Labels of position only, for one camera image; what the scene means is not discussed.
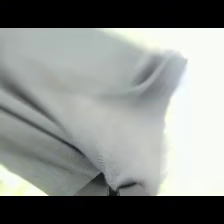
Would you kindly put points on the grey shirt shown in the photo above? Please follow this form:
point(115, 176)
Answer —
point(83, 110)

